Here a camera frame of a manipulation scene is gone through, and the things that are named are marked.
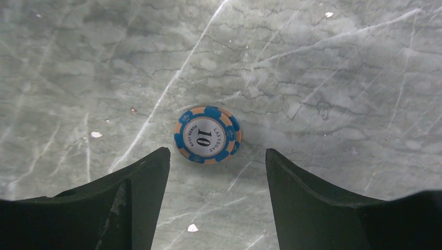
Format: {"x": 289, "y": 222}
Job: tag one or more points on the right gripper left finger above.
{"x": 117, "y": 211}

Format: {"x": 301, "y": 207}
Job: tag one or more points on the short chip stack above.
{"x": 207, "y": 134}

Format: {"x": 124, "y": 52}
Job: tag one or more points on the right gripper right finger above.
{"x": 312, "y": 213}

